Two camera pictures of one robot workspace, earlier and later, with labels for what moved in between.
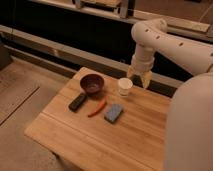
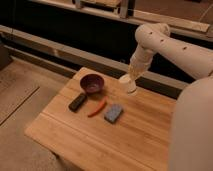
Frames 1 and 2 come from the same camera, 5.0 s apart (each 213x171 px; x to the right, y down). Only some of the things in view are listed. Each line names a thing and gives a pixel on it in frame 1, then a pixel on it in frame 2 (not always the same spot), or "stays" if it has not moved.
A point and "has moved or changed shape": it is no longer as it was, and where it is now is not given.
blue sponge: [113, 112] stays
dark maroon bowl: [92, 83] stays
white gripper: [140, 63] stays
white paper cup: [124, 84] has moved or changed shape
